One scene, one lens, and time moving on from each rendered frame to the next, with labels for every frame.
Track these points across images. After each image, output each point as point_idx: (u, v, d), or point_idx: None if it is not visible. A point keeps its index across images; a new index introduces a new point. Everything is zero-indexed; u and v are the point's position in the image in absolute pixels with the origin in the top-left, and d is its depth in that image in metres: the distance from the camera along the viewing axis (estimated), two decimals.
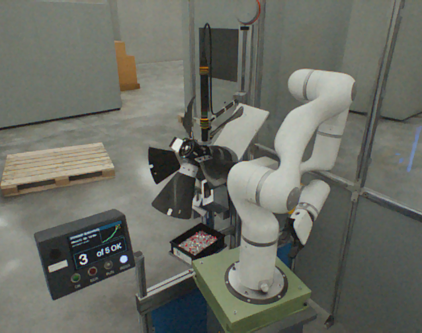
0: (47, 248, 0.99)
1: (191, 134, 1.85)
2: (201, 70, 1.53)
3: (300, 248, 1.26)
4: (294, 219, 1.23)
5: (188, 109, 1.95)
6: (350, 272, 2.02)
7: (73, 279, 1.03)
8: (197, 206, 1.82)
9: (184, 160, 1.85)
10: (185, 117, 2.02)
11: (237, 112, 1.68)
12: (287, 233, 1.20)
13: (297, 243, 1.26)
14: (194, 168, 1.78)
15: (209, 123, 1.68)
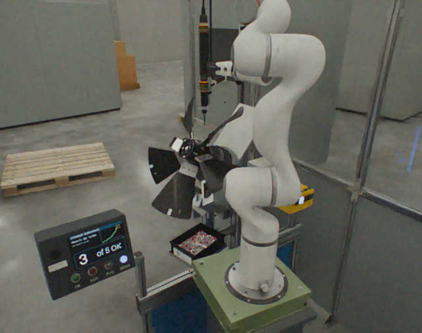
0: (47, 248, 0.99)
1: (206, 137, 1.74)
2: (200, 27, 1.46)
3: None
4: (219, 70, 1.37)
5: (235, 114, 1.69)
6: (350, 272, 2.02)
7: (73, 279, 1.03)
8: (197, 206, 1.82)
9: None
10: (237, 110, 1.76)
11: (221, 182, 1.55)
12: (210, 69, 1.42)
13: None
14: (186, 162, 1.85)
15: (209, 86, 1.60)
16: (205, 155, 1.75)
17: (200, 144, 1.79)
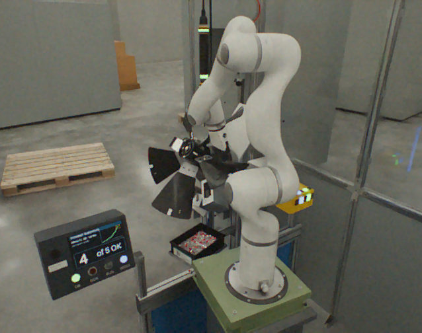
0: (47, 248, 0.99)
1: (206, 137, 1.74)
2: (200, 29, 1.46)
3: None
4: (227, 143, 1.42)
5: (235, 114, 1.69)
6: (350, 272, 2.02)
7: (73, 279, 1.03)
8: (197, 206, 1.82)
9: None
10: (237, 110, 1.76)
11: (221, 178, 1.54)
12: (227, 153, 1.48)
13: None
14: (186, 162, 1.85)
15: None
16: (205, 156, 1.75)
17: (200, 144, 1.79)
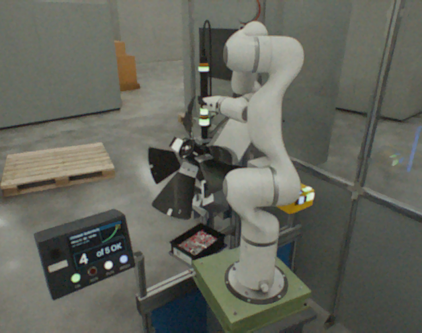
0: (47, 248, 0.99)
1: (200, 161, 1.70)
2: (201, 67, 1.53)
3: None
4: (206, 105, 1.52)
5: (219, 180, 1.56)
6: (350, 272, 2.02)
7: (73, 279, 1.03)
8: (197, 206, 1.82)
9: None
10: None
11: (163, 206, 1.73)
12: None
13: None
14: None
15: (209, 120, 1.67)
16: (193, 167, 1.78)
17: (200, 154, 1.75)
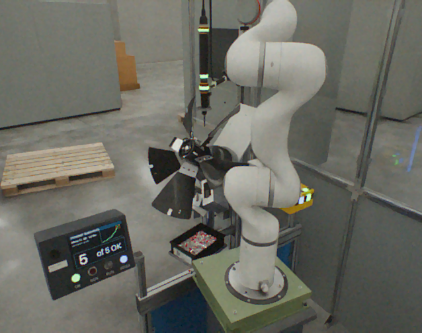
0: (47, 248, 0.99)
1: (200, 161, 1.70)
2: None
3: None
4: None
5: (220, 176, 1.55)
6: (350, 272, 2.02)
7: (73, 279, 1.03)
8: (197, 206, 1.82)
9: None
10: None
11: (163, 206, 1.73)
12: (221, 72, 1.36)
13: None
14: None
15: (209, 88, 1.61)
16: (193, 167, 1.78)
17: (200, 154, 1.75)
